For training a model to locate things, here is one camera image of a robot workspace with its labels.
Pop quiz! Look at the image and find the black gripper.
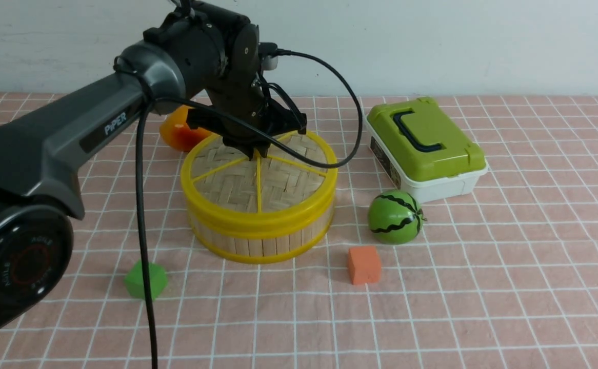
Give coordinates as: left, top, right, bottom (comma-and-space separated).
193, 10, 307, 160

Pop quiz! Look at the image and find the yellow woven bamboo steamer lid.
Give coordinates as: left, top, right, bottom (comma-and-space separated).
181, 135, 338, 238

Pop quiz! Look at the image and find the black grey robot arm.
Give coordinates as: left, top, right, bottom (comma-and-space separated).
0, 1, 306, 329

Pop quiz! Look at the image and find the yellow rimmed bamboo steamer basket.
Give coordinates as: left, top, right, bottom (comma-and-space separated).
187, 196, 335, 264

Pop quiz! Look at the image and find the orange yellow toy mango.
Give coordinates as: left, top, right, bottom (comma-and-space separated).
159, 106, 212, 152

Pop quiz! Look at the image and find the green toy watermelon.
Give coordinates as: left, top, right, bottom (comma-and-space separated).
367, 190, 427, 245

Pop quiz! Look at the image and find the orange foam cube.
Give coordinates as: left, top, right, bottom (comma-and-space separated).
347, 245, 383, 285

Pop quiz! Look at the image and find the green lidded white plastic box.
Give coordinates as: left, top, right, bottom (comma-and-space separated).
365, 97, 489, 203

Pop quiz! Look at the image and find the green foam cube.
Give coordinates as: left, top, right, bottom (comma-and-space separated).
124, 259, 168, 301

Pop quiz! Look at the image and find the pink checkered tablecloth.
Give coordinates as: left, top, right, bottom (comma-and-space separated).
0, 96, 598, 368

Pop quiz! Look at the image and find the black cable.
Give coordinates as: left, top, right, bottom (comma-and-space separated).
113, 49, 364, 369

